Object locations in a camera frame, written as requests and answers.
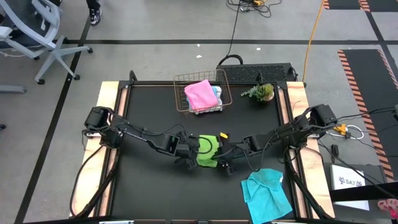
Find green microfiber towel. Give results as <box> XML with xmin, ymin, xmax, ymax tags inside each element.
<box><xmin>195</xmin><ymin>134</ymin><xmax>220</xmax><ymax>169</ymax></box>

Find pink microfiber towel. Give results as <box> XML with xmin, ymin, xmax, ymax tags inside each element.
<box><xmin>183</xmin><ymin>79</ymin><xmax>219</xmax><ymax>113</ymax></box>

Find teal microfiber towel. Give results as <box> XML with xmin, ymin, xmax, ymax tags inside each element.
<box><xmin>241</xmin><ymin>168</ymin><xmax>294</xmax><ymax>224</ymax></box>

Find small green potted plant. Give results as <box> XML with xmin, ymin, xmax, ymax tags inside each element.
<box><xmin>241</xmin><ymin>83</ymin><xmax>275</xmax><ymax>103</ymax></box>

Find black perforated computer case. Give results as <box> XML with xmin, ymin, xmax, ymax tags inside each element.
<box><xmin>215</xmin><ymin>62</ymin><xmax>297</xmax><ymax>83</ymax></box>

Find wooden table side board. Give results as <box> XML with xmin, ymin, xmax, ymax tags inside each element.
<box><xmin>70</xmin><ymin>81</ymin><xmax>121</xmax><ymax>218</ymax></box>
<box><xmin>285</xmin><ymin>81</ymin><xmax>336</xmax><ymax>219</ymax></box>

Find white labelled box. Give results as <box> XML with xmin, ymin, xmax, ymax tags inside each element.
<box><xmin>330</xmin><ymin>164</ymin><xmax>371</xmax><ymax>212</ymax></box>

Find black beam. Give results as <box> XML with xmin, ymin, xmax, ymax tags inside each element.
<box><xmin>329</xmin><ymin>182</ymin><xmax>398</xmax><ymax>202</ymax></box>

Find black hazard-striped floor mat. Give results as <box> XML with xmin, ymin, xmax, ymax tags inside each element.
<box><xmin>322</xmin><ymin>0</ymin><xmax>371</xmax><ymax>12</ymax></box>
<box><xmin>338</xmin><ymin>49</ymin><xmax>398</xmax><ymax>184</ymax></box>

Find person's leg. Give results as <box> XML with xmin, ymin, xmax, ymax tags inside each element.
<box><xmin>86</xmin><ymin>0</ymin><xmax>103</xmax><ymax>27</ymax></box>

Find pink patterned object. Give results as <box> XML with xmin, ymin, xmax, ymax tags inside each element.
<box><xmin>377</xmin><ymin>198</ymin><xmax>398</xmax><ymax>220</ymax></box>

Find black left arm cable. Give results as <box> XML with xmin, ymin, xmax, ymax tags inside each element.
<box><xmin>189</xmin><ymin>135</ymin><xmax>219</xmax><ymax>156</ymax></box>

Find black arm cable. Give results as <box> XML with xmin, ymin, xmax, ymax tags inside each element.
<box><xmin>242</xmin><ymin>133</ymin><xmax>280</xmax><ymax>173</ymax></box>
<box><xmin>189</xmin><ymin>135</ymin><xmax>219</xmax><ymax>156</ymax></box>

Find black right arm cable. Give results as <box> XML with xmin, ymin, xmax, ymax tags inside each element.
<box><xmin>242</xmin><ymin>133</ymin><xmax>280</xmax><ymax>173</ymax></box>

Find gold wire basket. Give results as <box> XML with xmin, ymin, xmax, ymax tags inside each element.
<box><xmin>172</xmin><ymin>68</ymin><xmax>233</xmax><ymax>116</ymax></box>

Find black table frame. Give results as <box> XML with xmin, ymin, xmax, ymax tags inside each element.
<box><xmin>98</xmin><ymin>70</ymin><xmax>308</xmax><ymax>224</ymax></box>

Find black diagonal frame strut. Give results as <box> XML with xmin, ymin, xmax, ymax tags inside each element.
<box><xmin>281</xmin><ymin>146</ymin><xmax>331</xmax><ymax>220</ymax></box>
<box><xmin>74</xmin><ymin>149</ymin><xmax>119</xmax><ymax>218</ymax></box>

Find black floor cable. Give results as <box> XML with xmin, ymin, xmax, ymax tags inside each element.
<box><xmin>217</xmin><ymin>0</ymin><xmax>245</xmax><ymax>67</ymax></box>
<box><xmin>317</xmin><ymin>138</ymin><xmax>398</xmax><ymax>200</ymax></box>

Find yellow cable connector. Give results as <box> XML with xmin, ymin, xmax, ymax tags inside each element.
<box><xmin>333</xmin><ymin>123</ymin><xmax>348</xmax><ymax>135</ymax></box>

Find black looping table cable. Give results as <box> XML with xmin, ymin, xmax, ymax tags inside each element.
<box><xmin>69</xmin><ymin>144</ymin><xmax>107</xmax><ymax>218</ymax></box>

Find white cable loop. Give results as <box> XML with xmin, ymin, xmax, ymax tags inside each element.
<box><xmin>329</xmin><ymin>124</ymin><xmax>365</xmax><ymax>141</ymax></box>

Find black cable tangle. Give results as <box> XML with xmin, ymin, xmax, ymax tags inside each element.
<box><xmin>226</xmin><ymin>0</ymin><xmax>283</xmax><ymax>19</ymax></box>

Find yellow floor cable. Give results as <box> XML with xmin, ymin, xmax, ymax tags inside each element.
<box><xmin>302</xmin><ymin>0</ymin><xmax>326</xmax><ymax>83</ymax></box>

